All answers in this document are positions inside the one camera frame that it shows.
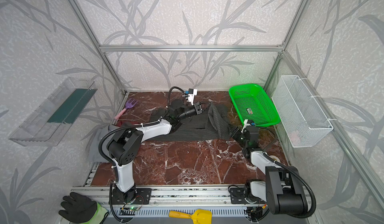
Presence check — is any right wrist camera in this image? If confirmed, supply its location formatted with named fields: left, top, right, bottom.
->
left=242, top=120, right=255, bottom=133

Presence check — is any light grey folded shirt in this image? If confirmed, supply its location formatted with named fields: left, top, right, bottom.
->
left=87, top=125, right=116, bottom=163

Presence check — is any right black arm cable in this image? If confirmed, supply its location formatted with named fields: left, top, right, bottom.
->
left=257, top=126, right=317, bottom=219

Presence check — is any purple pink toy rake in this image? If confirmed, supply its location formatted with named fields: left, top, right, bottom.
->
left=115, top=98, right=139, bottom=120

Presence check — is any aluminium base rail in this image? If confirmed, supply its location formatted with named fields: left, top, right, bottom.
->
left=70, top=184, right=316, bottom=208

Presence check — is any maroon folded shirt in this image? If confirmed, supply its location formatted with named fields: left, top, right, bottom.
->
left=116, top=120, right=132, bottom=128

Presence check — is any green plastic basket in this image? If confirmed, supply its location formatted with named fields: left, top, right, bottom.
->
left=229, top=83, right=281, bottom=128

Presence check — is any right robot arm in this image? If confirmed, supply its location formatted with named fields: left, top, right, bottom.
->
left=230, top=125, right=316, bottom=219

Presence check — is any white tape roll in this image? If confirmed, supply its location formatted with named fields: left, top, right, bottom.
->
left=270, top=155, right=281, bottom=163

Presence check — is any black green work glove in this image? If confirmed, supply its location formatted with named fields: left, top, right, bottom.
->
left=58, top=192, right=109, bottom=224

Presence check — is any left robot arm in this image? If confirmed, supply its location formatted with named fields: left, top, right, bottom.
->
left=99, top=99, right=204, bottom=202

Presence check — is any clear plastic wall bin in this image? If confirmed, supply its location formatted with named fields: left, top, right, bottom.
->
left=9, top=77, right=98, bottom=147

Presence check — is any yellow toy shovel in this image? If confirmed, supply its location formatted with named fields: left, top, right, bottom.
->
left=169, top=209, right=213, bottom=224

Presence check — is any white wire mesh basket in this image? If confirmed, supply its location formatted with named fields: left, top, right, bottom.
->
left=272, top=75, right=334, bottom=148

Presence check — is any dark grey striped shirt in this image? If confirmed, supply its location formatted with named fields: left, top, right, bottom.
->
left=151, top=102, right=233, bottom=142

